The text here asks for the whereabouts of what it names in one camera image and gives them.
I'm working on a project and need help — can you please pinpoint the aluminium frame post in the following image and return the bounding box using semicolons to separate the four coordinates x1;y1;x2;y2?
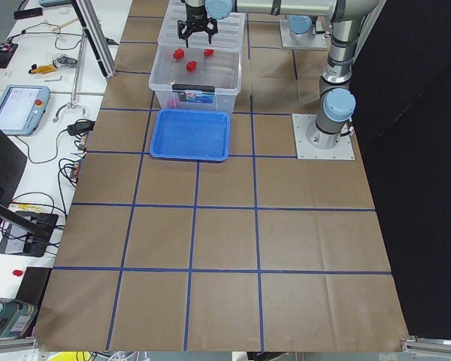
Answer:
71;0;117;79

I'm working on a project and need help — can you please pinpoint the aluminium profile bottom left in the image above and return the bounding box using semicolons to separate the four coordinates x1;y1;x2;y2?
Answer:
0;337;39;353

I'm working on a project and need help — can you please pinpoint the black box latch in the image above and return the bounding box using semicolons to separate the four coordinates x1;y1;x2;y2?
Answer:
172;83;216;93

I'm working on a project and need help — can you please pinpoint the aluminium profile bottom right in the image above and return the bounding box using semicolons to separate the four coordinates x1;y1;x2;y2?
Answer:
401;336;451;359

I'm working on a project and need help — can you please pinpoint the green device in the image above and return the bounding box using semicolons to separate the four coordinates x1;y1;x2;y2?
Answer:
0;298;38;340

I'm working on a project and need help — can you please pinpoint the yellow tool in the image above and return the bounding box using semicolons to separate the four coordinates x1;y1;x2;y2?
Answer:
29;64;57;74

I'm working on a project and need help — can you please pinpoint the aluminium profile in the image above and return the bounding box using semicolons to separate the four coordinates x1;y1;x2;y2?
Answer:
0;337;39;353
401;336;451;359

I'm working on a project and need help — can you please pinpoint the black monitor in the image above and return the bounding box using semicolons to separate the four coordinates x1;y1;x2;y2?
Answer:
0;130;54;242

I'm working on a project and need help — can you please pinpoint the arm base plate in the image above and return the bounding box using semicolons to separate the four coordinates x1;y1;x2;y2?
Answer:
292;114;355;162
279;19;328;51

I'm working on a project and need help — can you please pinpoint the blue teach pendant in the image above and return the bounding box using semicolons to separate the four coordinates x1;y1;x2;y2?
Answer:
0;85;50;136

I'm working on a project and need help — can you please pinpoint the clear plastic storage box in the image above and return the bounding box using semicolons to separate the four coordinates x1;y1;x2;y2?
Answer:
149;45;242;114

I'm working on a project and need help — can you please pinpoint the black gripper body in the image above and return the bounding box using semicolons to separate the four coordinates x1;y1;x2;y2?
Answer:
183;0;207;32

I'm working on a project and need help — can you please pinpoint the clear plastic box lid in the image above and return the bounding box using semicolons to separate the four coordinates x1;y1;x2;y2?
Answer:
158;0;246;53

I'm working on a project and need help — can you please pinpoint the metal stand with hook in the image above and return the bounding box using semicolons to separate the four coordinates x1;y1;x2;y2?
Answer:
53;30;86;123

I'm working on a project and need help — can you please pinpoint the black adapter box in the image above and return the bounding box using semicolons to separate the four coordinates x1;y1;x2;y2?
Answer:
67;120;95;136

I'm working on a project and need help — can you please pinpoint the blue plastic tray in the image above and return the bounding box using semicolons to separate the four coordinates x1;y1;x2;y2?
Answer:
150;108;231;162

